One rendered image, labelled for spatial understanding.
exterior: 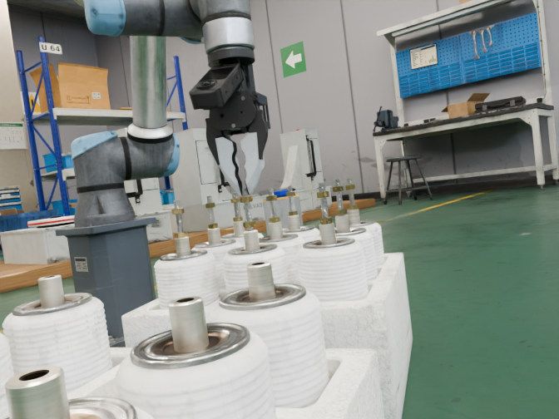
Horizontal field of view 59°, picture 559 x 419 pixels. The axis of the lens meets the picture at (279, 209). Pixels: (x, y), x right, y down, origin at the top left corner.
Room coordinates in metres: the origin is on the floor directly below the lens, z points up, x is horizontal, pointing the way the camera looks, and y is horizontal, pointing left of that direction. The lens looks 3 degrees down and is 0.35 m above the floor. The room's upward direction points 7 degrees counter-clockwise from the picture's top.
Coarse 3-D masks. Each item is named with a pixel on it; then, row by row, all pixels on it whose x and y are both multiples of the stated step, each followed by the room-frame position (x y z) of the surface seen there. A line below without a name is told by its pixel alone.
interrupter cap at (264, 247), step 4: (260, 244) 0.78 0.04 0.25; (264, 244) 0.78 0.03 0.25; (268, 244) 0.77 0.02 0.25; (272, 244) 0.76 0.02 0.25; (276, 244) 0.75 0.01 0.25; (236, 248) 0.77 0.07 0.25; (240, 248) 0.77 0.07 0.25; (244, 248) 0.77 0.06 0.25; (260, 248) 0.76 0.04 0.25; (264, 248) 0.75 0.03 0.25; (268, 248) 0.72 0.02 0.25; (272, 248) 0.73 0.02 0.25; (276, 248) 0.74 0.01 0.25; (228, 252) 0.74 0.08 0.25; (232, 252) 0.73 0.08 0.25; (236, 252) 0.72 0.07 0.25; (240, 252) 0.72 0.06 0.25; (244, 252) 0.71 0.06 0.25; (248, 252) 0.71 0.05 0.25; (252, 252) 0.71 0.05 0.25; (256, 252) 0.71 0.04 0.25; (260, 252) 0.71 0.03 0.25
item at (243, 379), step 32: (256, 352) 0.30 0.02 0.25; (128, 384) 0.28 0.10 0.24; (160, 384) 0.27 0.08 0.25; (192, 384) 0.27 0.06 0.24; (224, 384) 0.27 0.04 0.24; (256, 384) 0.29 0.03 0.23; (160, 416) 0.27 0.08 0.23; (192, 416) 0.27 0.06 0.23; (224, 416) 0.27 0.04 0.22; (256, 416) 0.28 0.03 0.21
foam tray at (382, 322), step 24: (384, 264) 0.87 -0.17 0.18; (384, 288) 0.70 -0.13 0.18; (144, 312) 0.74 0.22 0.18; (168, 312) 0.72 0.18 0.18; (336, 312) 0.63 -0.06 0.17; (360, 312) 0.62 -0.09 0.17; (384, 312) 0.62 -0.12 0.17; (408, 312) 0.96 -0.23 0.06; (144, 336) 0.72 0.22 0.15; (336, 336) 0.63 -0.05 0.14; (360, 336) 0.62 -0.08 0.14; (384, 336) 0.62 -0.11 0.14; (408, 336) 0.90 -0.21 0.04; (384, 360) 0.62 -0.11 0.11; (408, 360) 0.86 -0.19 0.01; (384, 384) 0.62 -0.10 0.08; (384, 408) 0.62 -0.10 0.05
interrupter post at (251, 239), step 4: (244, 232) 0.74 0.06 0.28; (248, 232) 0.74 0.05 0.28; (252, 232) 0.74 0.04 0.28; (256, 232) 0.74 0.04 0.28; (244, 236) 0.74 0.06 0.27; (248, 236) 0.74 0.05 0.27; (252, 236) 0.74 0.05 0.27; (256, 236) 0.74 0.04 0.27; (248, 240) 0.74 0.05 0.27; (252, 240) 0.74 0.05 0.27; (256, 240) 0.74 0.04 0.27; (248, 244) 0.74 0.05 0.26; (252, 244) 0.74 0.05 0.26; (256, 244) 0.74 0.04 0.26; (248, 248) 0.74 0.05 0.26; (252, 248) 0.74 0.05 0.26; (256, 248) 0.74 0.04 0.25
